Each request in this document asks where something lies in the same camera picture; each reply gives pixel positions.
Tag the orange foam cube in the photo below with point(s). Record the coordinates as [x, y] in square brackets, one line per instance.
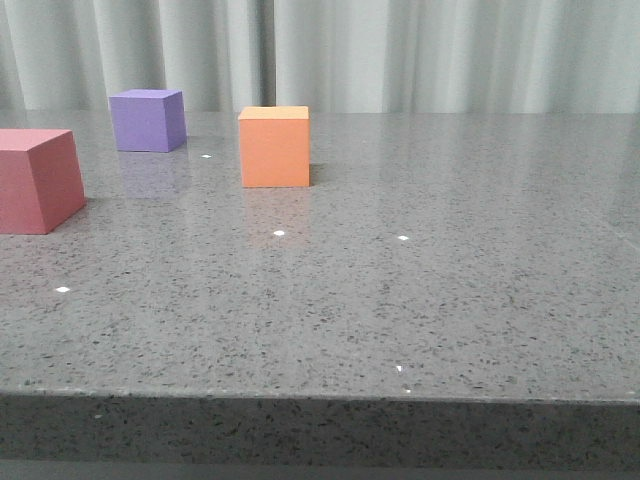
[275, 146]

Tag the purple foam cube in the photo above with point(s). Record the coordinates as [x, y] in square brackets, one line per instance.
[148, 120]

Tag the pink foam cube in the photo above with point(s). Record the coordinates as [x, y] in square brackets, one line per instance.
[41, 182]

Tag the grey-white pleated curtain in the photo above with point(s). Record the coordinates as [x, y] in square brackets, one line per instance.
[333, 56]

